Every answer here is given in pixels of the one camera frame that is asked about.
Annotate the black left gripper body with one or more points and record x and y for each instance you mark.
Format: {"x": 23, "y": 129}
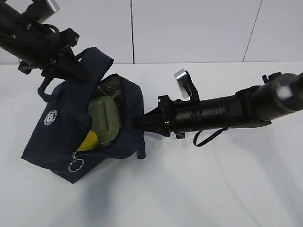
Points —
{"x": 39, "y": 48}

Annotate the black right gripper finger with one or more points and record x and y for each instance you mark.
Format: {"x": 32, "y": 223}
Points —
{"x": 152, "y": 121}

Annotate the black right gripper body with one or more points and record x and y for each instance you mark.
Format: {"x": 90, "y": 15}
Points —
{"x": 168, "y": 112}

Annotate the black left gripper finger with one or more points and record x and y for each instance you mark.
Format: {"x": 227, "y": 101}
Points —
{"x": 67, "y": 67}

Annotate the glass container with green lid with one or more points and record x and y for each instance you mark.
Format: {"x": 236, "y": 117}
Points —
{"x": 106, "y": 121}

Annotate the navy blue lunch bag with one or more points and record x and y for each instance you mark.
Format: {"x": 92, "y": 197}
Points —
{"x": 65, "y": 122}

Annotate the yellow lemon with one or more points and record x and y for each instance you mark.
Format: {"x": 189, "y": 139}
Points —
{"x": 89, "y": 143}

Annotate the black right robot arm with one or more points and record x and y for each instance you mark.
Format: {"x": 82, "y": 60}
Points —
{"x": 256, "y": 106}

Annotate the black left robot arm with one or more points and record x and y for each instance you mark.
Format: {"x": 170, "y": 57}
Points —
{"x": 12, "y": 23}

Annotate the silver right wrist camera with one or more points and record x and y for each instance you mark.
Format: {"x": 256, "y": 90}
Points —
{"x": 186, "y": 86}

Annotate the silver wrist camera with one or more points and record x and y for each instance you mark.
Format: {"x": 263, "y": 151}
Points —
{"x": 41, "y": 10}
{"x": 186, "y": 86}

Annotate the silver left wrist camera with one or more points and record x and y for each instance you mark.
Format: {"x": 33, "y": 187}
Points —
{"x": 41, "y": 10}

